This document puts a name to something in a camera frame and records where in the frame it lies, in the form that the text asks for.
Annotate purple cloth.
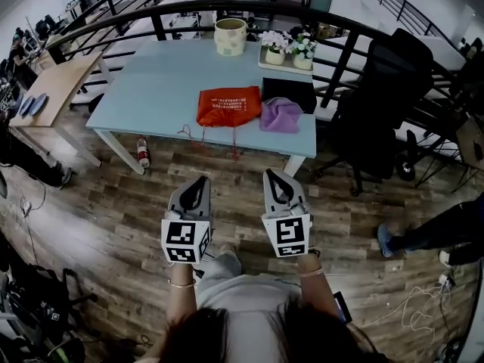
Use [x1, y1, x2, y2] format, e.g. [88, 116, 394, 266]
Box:
[259, 96, 303, 134]

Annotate cream patterned bucket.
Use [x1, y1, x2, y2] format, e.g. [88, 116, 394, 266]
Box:
[213, 17, 248, 57]

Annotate white tray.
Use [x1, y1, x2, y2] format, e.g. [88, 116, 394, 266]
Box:
[257, 45, 315, 76]

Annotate person's grey shirt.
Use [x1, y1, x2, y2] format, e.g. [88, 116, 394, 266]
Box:
[196, 274, 303, 363]

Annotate plastic bottle with red label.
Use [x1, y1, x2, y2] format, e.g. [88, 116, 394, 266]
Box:
[135, 136, 151, 168]

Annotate black box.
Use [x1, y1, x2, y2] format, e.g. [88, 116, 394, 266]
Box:
[262, 76, 318, 115]

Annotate black office chair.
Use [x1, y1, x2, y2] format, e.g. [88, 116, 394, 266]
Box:
[313, 27, 436, 198]

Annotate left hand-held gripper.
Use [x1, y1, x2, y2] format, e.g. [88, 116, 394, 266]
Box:
[160, 175, 213, 265]

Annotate wooden side table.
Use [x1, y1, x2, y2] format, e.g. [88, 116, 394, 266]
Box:
[8, 51, 115, 169]

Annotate black smartphone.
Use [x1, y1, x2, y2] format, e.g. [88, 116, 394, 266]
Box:
[332, 291, 353, 324]

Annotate person's light jeans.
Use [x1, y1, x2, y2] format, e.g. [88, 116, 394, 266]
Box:
[196, 243, 243, 290]

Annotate blue plate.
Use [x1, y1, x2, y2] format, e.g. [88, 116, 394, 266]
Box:
[17, 95, 36, 117]
[29, 92, 48, 115]

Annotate white table leg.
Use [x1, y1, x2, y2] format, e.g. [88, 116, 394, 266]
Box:
[282, 155, 306, 178]
[94, 129, 147, 176]

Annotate red drawstring bag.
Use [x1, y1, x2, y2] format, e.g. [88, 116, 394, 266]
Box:
[177, 85, 264, 163]

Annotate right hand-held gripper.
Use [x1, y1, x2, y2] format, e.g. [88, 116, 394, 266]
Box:
[261, 169, 314, 259]

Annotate cardboard box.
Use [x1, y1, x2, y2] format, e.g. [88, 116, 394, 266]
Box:
[316, 23, 338, 40]

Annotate person's left forearm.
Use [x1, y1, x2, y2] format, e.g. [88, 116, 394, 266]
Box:
[166, 265, 198, 327]

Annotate blue flowers in cream pot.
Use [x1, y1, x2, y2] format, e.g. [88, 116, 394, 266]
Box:
[286, 32, 318, 71]

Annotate black metal railing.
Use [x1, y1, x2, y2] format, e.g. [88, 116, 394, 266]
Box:
[45, 0, 484, 109]

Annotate pink flowers in cream pot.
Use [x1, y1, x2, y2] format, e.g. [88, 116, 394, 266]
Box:
[259, 30, 293, 67]

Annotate person's right forearm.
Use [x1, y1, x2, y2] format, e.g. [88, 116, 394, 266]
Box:
[296, 253, 341, 317]

